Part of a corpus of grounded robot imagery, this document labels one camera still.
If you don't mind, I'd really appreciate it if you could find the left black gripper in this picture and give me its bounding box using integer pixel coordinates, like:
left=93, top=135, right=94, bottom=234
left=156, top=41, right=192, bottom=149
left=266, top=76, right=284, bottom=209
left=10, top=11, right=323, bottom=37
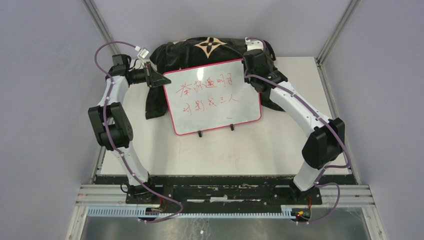
left=131, top=62, right=172, bottom=88

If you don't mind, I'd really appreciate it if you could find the pink framed whiteboard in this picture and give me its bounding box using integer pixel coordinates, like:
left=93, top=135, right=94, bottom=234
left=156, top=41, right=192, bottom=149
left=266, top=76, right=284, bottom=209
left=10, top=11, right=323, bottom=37
left=163, top=59, right=262, bottom=136

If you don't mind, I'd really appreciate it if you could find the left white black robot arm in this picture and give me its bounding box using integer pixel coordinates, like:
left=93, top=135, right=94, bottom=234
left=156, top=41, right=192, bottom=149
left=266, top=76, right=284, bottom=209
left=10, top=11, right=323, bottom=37
left=88, top=54, right=171, bottom=204

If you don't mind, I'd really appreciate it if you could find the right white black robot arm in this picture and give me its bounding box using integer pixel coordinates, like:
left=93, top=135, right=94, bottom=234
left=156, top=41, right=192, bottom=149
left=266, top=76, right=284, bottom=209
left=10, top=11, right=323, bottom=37
left=242, top=49, right=346, bottom=204

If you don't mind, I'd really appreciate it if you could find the black floral plush pillow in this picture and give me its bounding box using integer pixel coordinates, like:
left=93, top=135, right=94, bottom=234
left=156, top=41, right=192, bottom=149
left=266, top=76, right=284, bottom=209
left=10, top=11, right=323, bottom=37
left=145, top=36, right=285, bottom=120

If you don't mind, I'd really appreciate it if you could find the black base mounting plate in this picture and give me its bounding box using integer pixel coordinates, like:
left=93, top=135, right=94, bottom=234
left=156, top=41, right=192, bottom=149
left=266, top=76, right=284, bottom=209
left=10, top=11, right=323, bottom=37
left=93, top=174, right=323, bottom=215

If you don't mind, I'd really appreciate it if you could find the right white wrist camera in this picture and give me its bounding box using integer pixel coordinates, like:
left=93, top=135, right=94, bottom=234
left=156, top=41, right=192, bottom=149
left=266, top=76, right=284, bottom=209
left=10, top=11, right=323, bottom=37
left=245, top=37, right=267, bottom=52

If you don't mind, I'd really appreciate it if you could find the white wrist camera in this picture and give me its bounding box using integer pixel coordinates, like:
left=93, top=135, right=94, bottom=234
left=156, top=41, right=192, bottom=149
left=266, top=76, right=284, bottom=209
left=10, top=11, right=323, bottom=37
left=137, top=48, right=150, bottom=61
left=245, top=37, right=267, bottom=52

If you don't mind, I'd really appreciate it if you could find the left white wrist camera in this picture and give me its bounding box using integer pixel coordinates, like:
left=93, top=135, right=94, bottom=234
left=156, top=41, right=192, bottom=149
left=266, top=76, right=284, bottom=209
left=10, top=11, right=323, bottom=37
left=137, top=48, right=150, bottom=61

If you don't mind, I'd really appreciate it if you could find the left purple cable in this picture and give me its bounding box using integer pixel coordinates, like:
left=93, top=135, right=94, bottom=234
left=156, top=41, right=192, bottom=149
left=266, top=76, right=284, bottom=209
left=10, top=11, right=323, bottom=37
left=94, top=40, right=185, bottom=224

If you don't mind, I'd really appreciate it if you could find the purple cable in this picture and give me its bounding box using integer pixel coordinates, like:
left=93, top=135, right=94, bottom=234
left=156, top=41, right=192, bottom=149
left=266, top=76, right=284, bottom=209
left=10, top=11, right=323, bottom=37
left=94, top=40, right=185, bottom=224
left=244, top=36, right=352, bottom=224

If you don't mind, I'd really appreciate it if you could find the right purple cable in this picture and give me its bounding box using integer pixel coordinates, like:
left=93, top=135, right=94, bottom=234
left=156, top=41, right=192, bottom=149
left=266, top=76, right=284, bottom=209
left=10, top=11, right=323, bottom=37
left=244, top=36, right=352, bottom=224

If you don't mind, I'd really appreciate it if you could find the grey slotted cable duct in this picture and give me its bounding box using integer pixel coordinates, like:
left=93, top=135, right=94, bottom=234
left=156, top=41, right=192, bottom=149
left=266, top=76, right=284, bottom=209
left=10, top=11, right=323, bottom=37
left=87, top=206, right=295, bottom=220

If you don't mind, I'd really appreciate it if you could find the aluminium frame rail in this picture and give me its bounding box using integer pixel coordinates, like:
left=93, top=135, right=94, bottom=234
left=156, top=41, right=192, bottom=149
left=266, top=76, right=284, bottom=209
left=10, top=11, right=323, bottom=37
left=75, top=184, right=376, bottom=208

